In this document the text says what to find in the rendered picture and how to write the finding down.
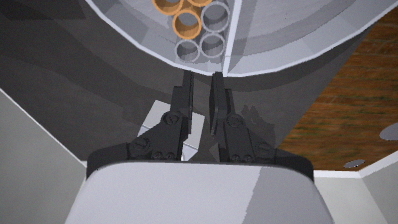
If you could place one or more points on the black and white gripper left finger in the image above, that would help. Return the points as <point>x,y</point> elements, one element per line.
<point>162,141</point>

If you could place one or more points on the bronze bushing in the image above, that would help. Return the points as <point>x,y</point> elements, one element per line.
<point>183,31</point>
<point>199,3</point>
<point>166,7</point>

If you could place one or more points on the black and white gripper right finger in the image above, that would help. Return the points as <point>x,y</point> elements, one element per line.
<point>237,143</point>

